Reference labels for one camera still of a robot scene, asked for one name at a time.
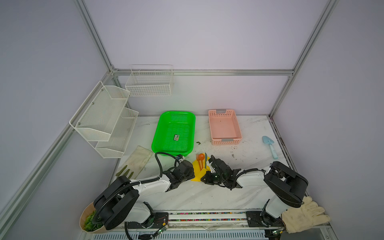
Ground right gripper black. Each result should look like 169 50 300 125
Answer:
199 171 226 185

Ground yellow paper napkin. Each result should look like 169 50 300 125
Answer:
191 160 211 182

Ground orange plastic spoon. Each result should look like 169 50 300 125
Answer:
197 153 206 170

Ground pink plastic basket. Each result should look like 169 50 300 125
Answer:
208 109 242 146

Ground green plastic basket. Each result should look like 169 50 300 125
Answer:
151 111 196 156

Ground teal plastic knife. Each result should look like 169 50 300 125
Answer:
204 153 208 170

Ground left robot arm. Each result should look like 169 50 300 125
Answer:
92 152 195 231

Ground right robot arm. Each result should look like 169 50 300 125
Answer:
193 155 309 227

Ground light blue garden trowel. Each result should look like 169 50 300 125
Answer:
262 136 279 160

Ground white mesh two-tier shelf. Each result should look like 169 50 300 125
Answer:
69 82 139 159

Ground cream work glove right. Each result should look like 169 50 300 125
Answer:
282 196 331 234

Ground paper bag with greens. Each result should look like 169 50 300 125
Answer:
79 202 108 234

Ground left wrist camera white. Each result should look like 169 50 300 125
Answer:
176 155 185 161

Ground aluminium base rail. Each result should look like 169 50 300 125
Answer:
124 210 286 229

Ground white wire basket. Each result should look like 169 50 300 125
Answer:
125 65 174 97

